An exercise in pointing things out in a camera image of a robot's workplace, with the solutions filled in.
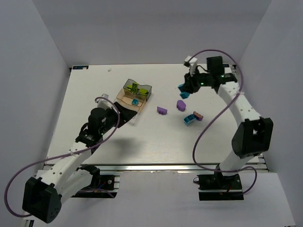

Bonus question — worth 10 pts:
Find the blue square lego brick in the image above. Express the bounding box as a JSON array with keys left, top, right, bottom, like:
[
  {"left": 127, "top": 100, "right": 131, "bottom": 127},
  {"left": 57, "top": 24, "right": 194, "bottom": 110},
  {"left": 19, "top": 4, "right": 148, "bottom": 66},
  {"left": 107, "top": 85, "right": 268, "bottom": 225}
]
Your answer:
[{"left": 132, "top": 99, "right": 139, "bottom": 105}]

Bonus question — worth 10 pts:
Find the purple rounded lego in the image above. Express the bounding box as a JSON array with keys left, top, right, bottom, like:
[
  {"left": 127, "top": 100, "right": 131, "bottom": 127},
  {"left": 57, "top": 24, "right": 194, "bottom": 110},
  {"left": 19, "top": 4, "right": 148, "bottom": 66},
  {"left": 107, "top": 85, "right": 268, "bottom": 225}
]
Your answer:
[{"left": 176, "top": 100, "right": 186, "bottom": 112}]

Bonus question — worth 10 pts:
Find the small green lego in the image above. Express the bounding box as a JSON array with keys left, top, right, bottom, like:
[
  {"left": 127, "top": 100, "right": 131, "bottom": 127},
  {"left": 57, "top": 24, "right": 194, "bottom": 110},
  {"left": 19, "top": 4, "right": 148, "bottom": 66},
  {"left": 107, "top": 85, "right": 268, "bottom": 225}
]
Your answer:
[{"left": 125, "top": 82, "right": 133, "bottom": 91}]

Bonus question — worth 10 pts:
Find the blue printed lego brick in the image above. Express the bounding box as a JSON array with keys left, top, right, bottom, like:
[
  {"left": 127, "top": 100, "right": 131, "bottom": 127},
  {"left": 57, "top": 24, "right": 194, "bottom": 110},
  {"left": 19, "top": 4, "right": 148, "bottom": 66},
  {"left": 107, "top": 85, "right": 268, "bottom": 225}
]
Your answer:
[{"left": 184, "top": 114, "right": 196, "bottom": 125}]

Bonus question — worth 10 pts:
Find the green printed lego brick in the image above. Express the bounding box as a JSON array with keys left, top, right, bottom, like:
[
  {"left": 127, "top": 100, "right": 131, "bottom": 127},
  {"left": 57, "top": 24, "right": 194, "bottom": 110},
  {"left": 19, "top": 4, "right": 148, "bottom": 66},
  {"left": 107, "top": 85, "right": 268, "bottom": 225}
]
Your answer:
[{"left": 139, "top": 88, "right": 149, "bottom": 96}]

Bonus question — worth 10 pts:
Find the purple orange lego piece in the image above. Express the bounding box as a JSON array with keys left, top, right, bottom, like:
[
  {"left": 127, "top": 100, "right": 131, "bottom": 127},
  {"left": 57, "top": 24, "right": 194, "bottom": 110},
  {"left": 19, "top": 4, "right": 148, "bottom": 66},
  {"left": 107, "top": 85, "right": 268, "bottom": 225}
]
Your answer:
[{"left": 193, "top": 111, "right": 203, "bottom": 121}]

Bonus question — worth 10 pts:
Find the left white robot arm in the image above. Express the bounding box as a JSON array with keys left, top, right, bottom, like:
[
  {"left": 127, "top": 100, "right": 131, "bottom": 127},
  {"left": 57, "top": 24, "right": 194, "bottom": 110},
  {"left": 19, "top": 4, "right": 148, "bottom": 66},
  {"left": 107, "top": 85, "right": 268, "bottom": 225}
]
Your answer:
[{"left": 22, "top": 101, "right": 137, "bottom": 223}]

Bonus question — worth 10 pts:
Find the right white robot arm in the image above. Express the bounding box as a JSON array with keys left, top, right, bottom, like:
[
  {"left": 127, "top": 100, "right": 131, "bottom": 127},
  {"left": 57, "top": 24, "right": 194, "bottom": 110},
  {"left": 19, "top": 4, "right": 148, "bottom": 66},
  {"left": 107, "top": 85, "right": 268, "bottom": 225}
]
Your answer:
[{"left": 178, "top": 56, "right": 274, "bottom": 177}]

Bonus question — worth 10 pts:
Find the clear translucent container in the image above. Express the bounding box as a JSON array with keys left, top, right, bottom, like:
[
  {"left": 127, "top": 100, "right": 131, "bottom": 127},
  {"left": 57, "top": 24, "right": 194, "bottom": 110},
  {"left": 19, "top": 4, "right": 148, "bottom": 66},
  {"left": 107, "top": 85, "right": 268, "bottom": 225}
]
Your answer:
[{"left": 130, "top": 111, "right": 141, "bottom": 126}]

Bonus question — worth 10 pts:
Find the grey translucent container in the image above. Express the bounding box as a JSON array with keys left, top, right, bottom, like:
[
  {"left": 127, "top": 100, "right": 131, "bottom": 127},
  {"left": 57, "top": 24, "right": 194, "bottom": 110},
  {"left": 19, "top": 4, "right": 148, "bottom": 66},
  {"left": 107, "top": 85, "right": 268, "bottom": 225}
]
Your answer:
[{"left": 123, "top": 79, "right": 152, "bottom": 101}]

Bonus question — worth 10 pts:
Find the purple arched lego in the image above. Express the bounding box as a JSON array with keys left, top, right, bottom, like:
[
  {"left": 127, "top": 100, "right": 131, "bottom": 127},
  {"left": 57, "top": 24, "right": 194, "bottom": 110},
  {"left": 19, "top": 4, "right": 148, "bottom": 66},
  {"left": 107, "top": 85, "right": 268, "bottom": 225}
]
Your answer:
[{"left": 157, "top": 106, "right": 168, "bottom": 115}]

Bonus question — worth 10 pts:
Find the left corner label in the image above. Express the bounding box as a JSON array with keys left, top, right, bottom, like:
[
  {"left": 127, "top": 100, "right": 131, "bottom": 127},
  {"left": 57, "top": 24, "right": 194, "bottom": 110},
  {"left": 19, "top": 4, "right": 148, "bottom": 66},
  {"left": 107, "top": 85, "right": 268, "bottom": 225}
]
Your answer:
[{"left": 72, "top": 65, "right": 89, "bottom": 70}]

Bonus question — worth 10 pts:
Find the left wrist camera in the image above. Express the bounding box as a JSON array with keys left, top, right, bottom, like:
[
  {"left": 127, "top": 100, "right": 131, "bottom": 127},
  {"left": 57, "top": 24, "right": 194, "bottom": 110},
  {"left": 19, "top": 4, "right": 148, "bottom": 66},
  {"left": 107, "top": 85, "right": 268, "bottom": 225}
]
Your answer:
[{"left": 95, "top": 93, "right": 110, "bottom": 109}]

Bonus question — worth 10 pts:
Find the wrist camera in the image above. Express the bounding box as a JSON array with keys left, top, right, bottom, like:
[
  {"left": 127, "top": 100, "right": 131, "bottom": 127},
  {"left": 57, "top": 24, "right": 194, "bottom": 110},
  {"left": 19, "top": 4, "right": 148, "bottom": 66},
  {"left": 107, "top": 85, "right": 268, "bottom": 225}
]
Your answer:
[
  {"left": 183, "top": 56, "right": 197, "bottom": 76},
  {"left": 95, "top": 93, "right": 110, "bottom": 109}
]

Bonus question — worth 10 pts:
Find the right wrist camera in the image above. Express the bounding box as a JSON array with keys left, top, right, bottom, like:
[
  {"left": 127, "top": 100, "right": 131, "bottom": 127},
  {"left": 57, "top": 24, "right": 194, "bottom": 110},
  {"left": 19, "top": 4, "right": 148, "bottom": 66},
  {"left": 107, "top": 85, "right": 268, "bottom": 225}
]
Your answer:
[{"left": 183, "top": 56, "right": 197, "bottom": 76}]

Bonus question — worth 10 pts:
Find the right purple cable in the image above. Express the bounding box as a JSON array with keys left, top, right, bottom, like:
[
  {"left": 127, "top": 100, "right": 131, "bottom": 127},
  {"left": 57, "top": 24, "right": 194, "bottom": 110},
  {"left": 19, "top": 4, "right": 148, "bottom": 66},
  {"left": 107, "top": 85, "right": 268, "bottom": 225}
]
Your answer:
[{"left": 193, "top": 49, "right": 258, "bottom": 194}]

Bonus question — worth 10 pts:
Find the purple cable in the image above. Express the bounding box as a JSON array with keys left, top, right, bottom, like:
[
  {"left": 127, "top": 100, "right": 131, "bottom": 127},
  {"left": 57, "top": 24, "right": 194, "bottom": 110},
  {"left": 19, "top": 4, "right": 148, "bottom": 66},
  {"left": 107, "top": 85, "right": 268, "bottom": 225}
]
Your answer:
[
  {"left": 193, "top": 49, "right": 258, "bottom": 194},
  {"left": 4, "top": 97, "right": 121, "bottom": 217}
]

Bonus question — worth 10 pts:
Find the aluminium table rail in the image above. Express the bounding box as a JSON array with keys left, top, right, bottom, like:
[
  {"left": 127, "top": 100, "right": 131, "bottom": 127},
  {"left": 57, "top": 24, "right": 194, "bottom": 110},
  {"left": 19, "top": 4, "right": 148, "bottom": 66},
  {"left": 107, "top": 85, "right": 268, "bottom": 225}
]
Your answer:
[{"left": 44, "top": 163, "right": 270, "bottom": 172}]

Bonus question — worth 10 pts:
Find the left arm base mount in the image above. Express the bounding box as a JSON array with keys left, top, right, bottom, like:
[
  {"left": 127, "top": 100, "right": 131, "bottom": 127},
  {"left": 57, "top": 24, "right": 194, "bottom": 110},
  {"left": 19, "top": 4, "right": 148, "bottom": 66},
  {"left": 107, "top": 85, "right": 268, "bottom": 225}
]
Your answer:
[{"left": 73, "top": 165, "right": 120, "bottom": 199}]

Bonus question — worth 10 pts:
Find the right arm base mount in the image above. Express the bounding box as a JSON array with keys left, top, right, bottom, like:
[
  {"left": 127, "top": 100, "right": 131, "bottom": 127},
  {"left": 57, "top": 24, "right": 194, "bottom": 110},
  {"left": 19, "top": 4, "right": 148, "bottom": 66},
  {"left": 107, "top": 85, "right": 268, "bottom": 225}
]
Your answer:
[{"left": 193, "top": 173, "right": 244, "bottom": 201}]

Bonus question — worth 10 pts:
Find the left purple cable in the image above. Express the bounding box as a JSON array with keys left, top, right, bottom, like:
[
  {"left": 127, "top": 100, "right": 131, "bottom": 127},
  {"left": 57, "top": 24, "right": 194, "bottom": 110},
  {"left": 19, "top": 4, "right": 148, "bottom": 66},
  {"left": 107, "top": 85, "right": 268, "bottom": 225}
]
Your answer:
[{"left": 4, "top": 97, "right": 121, "bottom": 217}]

